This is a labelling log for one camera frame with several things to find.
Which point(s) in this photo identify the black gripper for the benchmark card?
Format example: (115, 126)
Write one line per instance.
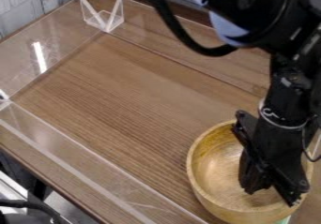
(274, 141)

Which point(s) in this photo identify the brown wooden bowl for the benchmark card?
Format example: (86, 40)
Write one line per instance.
(211, 164)

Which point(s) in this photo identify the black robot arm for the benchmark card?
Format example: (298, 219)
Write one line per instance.
(284, 27)

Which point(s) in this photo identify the green block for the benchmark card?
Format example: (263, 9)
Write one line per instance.
(285, 221)

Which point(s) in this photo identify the clear acrylic corner bracket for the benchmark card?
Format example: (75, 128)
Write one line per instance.
(104, 20)

